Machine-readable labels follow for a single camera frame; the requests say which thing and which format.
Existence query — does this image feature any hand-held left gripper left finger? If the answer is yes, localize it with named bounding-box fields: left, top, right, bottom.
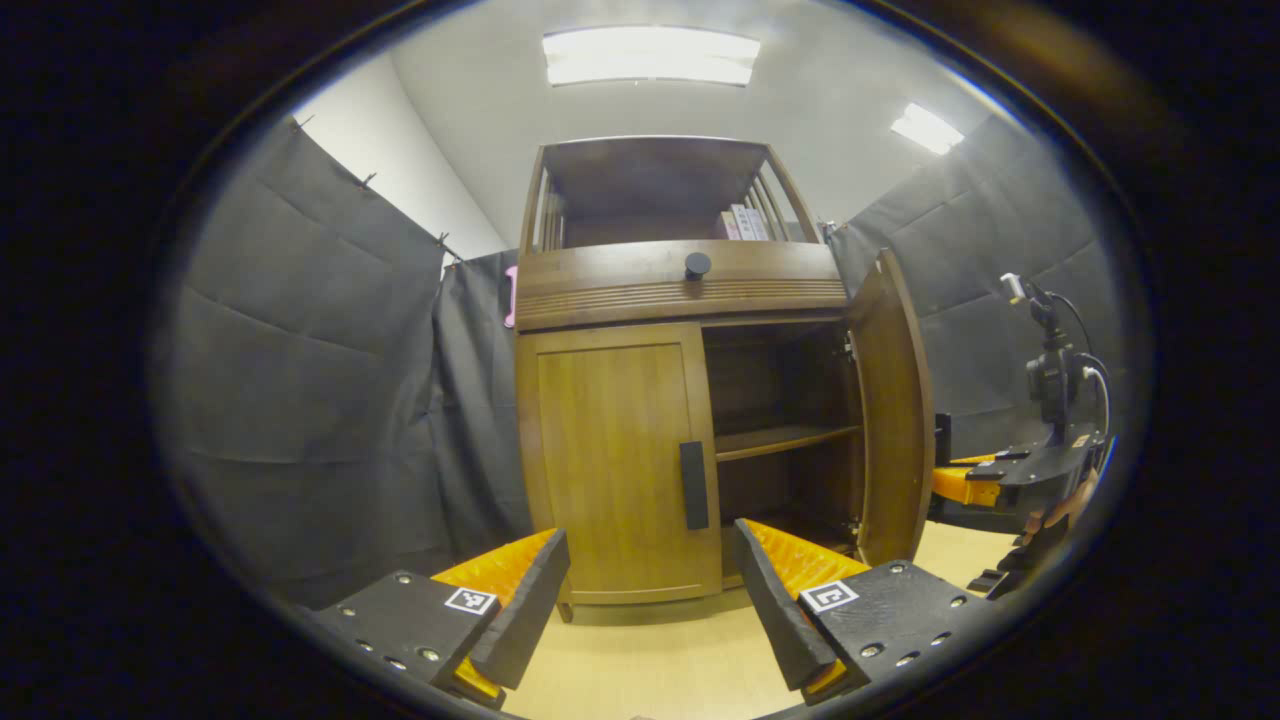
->
left=310, top=528, right=571, bottom=708

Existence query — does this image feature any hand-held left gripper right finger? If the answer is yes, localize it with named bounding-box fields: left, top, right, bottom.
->
left=733, top=518, right=986, bottom=706

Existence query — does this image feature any brown wooden cabinet door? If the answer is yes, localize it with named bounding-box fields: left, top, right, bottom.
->
left=515, top=322, right=724, bottom=607
left=848, top=248, right=952, bottom=569

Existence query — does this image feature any brown wooden double-door shoe cabinet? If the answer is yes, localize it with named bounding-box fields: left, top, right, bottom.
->
left=513, top=135, right=951, bottom=626

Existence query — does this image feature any wooden inner shelf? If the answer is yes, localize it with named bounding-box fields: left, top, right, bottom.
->
left=714, top=423, right=863, bottom=463

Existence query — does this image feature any curved wooden drawer with knob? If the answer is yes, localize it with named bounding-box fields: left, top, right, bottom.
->
left=515, top=240, right=849, bottom=334

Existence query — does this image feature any small ceiling light panel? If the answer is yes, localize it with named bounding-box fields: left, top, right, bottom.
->
left=890, top=102, right=967, bottom=157

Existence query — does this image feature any large ceiling light panel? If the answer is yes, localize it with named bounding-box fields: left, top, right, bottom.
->
left=542, top=27, right=762, bottom=88

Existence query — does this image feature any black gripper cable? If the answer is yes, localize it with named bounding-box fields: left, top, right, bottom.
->
left=1040, top=290, right=1113, bottom=446

